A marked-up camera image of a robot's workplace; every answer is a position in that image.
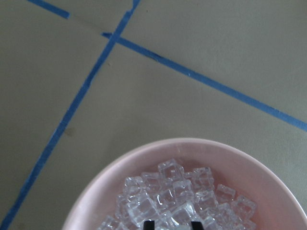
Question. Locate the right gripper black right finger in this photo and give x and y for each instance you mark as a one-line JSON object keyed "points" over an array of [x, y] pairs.
{"points": [[196, 225]]}

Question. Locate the clear ice cubes pile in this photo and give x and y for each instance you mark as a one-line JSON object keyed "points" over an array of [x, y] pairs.
{"points": [[173, 198]]}

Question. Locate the pink bowl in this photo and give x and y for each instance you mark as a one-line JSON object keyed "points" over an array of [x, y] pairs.
{"points": [[277, 208]]}

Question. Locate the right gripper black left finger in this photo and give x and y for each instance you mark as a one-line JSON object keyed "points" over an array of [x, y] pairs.
{"points": [[149, 225]]}

